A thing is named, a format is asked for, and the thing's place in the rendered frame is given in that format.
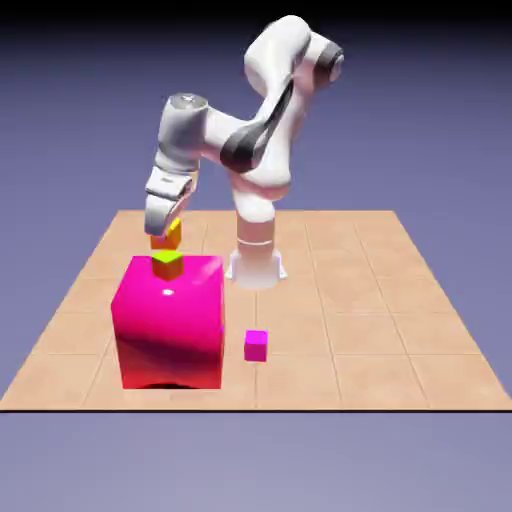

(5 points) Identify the small magenta cube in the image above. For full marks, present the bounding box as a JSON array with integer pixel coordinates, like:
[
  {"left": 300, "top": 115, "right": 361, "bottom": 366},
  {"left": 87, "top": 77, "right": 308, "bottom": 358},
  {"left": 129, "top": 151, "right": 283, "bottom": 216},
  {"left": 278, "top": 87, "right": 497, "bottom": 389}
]
[{"left": 243, "top": 329, "right": 269, "bottom": 363}]

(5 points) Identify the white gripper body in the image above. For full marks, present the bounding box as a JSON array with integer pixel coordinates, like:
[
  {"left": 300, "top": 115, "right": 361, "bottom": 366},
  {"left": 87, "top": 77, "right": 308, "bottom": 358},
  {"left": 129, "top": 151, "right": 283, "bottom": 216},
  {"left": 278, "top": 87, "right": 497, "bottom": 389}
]
[{"left": 143, "top": 166, "right": 198, "bottom": 237}]

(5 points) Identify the large pink box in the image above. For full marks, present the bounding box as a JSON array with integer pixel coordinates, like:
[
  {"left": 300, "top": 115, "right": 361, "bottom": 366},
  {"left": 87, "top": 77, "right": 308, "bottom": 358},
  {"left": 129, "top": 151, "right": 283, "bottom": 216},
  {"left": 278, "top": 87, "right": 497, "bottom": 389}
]
[{"left": 110, "top": 254, "right": 225, "bottom": 391}]

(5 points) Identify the small orange cube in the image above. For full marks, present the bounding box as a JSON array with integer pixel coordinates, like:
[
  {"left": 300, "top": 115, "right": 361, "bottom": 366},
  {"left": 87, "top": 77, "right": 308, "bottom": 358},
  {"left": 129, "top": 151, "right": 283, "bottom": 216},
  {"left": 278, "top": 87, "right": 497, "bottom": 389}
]
[
  {"left": 150, "top": 250, "right": 185, "bottom": 282},
  {"left": 150, "top": 218, "right": 184, "bottom": 252}
]

